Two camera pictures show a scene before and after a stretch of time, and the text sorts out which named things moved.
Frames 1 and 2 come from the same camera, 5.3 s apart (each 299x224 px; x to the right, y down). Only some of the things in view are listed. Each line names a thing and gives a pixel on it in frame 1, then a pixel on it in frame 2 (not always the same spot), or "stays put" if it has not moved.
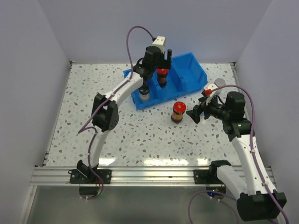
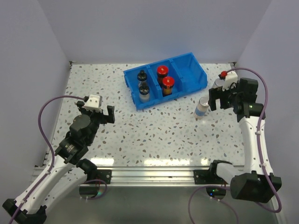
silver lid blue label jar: x=219 y=82 stays put
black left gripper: x=166 y=63 → x=105 y=118
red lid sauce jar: x=162 y=73 stays put
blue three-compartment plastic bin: x=185 y=75 stays put
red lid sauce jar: x=179 y=108 → x=167 y=83
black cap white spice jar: x=144 y=94 stays put
